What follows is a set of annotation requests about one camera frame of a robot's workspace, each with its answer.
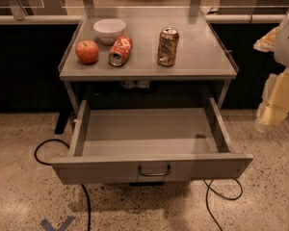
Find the black drawer handle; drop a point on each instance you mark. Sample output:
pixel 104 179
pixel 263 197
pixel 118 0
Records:
pixel 154 173

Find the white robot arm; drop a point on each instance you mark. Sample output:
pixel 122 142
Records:
pixel 281 52

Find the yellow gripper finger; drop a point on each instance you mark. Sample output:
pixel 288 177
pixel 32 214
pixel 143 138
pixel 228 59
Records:
pixel 267 43
pixel 274 107

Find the red apple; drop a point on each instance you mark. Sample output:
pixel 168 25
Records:
pixel 87 52

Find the grey cabinet table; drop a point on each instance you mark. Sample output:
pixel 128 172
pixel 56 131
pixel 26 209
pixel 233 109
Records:
pixel 202 69

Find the white bowl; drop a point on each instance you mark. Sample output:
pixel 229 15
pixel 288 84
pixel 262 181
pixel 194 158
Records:
pixel 108 30

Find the orange soda can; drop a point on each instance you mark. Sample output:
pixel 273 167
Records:
pixel 167 45

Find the grey open top drawer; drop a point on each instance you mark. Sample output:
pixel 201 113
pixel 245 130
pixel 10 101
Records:
pixel 107 146

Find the red soda can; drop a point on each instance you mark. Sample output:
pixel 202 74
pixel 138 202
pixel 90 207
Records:
pixel 120 51

